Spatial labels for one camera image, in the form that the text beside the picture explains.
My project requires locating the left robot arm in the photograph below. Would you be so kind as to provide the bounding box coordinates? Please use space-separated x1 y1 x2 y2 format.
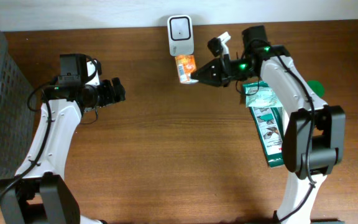
0 78 126 223

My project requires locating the green lid jar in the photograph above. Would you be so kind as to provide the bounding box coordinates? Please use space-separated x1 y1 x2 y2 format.
307 80 325 98

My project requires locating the small orange packet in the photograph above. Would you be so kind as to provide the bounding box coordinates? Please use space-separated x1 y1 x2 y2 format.
175 55 198 85

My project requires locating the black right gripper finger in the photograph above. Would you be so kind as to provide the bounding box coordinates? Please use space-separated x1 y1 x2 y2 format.
198 78 222 87
191 58 221 82

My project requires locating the mint green tissue packet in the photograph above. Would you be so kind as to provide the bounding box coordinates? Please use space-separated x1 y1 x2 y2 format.
244 86 283 108

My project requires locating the grey plastic mesh basket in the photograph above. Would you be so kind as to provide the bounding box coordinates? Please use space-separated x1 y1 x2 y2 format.
0 31 35 180

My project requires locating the green wipes packet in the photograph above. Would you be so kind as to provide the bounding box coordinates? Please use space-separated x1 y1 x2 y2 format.
242 81 284 168

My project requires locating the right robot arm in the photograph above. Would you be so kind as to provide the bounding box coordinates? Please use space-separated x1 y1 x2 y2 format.
191 26 346 223

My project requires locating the white barcode scanner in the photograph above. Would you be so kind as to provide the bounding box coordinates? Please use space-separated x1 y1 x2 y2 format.
167 15 195 57

